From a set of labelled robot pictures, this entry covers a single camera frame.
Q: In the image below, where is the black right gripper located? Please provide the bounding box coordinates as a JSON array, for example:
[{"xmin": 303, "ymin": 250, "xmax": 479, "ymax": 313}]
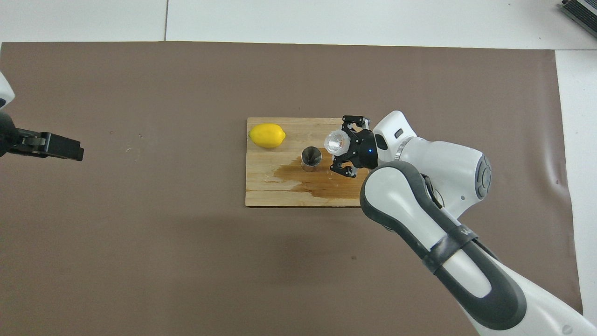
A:
[{"xmin": 330, "ymin": 115, "xmax": 378, "ymax": 179}]

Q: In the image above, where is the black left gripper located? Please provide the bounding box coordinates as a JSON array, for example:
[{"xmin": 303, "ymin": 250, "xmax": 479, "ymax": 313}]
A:
[{"xmin": 0, "ymin": 114, "xmax": 84, "ymax": 161}]

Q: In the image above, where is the wooden cutting board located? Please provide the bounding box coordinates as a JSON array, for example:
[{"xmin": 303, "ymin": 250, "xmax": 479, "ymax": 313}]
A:
[{"xmin": 245, "ymin": 117, "xmax": 371, "ymax": 208}]

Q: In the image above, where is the yellow lemon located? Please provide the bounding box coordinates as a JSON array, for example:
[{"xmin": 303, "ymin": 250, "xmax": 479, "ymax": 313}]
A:
[{"xmin": 249, "ymin": 123, "xmax": 286, "ymax": 149}]

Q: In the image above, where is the steel double jigger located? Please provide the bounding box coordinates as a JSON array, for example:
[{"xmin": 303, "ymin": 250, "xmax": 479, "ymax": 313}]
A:
[{"xmin": 300, "ymin": 146, "xmax": 322, "ymax": 172}]

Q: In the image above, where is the brown paper table mat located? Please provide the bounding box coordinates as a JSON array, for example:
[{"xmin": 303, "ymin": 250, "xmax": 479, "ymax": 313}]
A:
[{"xmin": 0, "ymin": 41, "xmax": 583, "ymax": 336}]

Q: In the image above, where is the black ribbed metal device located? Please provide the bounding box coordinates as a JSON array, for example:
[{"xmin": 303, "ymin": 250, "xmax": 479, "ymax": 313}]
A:
[{"xmin": 560, "ymin": 0, "xmax": 597, "ymax": 26}]

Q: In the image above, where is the clear crinkled plastic cup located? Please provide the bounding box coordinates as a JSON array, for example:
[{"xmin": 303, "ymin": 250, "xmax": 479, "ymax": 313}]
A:
[{"xmin": 324, "ymin": 130, "xmax": 350, "ymax": 155}]

